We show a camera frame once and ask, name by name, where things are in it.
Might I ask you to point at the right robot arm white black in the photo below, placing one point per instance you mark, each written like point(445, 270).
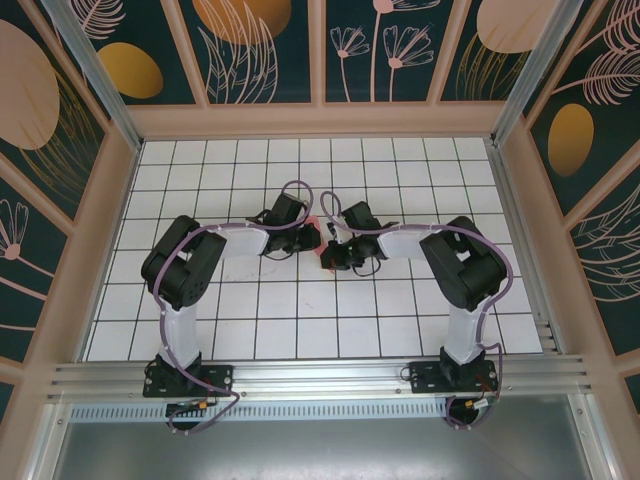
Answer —
point(460, 260)

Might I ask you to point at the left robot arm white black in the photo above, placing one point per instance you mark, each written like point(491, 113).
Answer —
point(182, 265)

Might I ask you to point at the grey metal sheet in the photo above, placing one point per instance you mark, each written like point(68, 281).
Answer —
point(320, 452)

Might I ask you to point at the aluminium front rail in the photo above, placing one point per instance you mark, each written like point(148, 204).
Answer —
point(320, 377)

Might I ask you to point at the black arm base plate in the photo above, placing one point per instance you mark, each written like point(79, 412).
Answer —
point(220, 375)
point(425, 377)

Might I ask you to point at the aluminium side rail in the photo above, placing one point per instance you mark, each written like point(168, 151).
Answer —
point(510, 200)

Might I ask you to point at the aluminium corner post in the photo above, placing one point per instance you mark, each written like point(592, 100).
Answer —
point(530, 70)
point(93, 70)

